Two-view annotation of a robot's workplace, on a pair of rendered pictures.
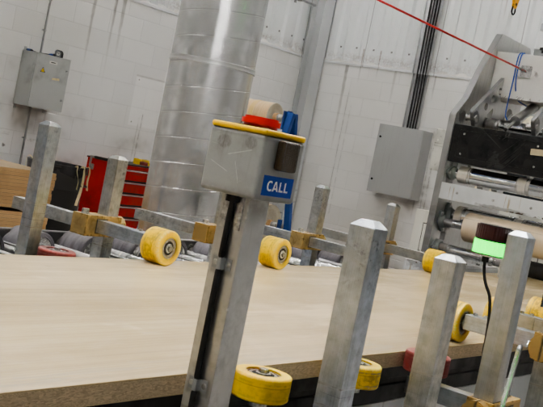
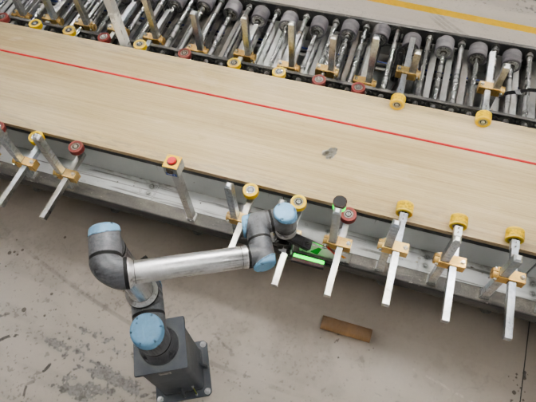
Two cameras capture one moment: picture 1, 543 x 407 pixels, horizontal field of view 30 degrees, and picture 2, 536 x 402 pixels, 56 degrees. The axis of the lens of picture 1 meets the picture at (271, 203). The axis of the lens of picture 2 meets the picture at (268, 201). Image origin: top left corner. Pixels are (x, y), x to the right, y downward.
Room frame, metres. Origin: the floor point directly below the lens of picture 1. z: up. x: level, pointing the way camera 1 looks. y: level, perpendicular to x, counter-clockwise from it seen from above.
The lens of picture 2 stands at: (1.12, -1.36, 3.03)
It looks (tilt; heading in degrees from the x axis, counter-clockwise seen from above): 59 degrees down; 77
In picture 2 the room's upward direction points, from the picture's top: 5 degrees counter-clockwise
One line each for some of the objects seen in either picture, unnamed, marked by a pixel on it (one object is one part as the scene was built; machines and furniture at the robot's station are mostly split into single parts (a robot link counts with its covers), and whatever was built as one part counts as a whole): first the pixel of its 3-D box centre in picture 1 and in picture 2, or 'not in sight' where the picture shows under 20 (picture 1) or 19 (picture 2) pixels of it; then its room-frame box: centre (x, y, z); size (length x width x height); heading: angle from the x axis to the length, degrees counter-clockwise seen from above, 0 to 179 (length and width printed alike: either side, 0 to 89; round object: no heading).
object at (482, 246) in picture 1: (491, 247); not in sight; (1.67, -0.37, 1.11); 0.06 x 0.06 x 0.02
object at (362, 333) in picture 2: not in sight; (345, 329); (1.71, -0.63, 0.04); 0.30 x 0.08 x 0.08; 145
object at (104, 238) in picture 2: not in sight; (128, 273); (0.72, -0.38, 1.08); 0.17 x 0.15 x 0.75; 85
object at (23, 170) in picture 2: not in sight; (22, 172); (0.21, 0.52, 0.83); 0.43 x 0.03 x 0.04; 55
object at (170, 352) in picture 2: not in sight; (157, 342); (0.71, -0.56, 0.65); 0.19 x 0.19 x 0.10
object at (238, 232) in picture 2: not in sight; (238, 230); (1.24, -0.20, 0.83); 0.43 x 0.03 x 0.04; 55
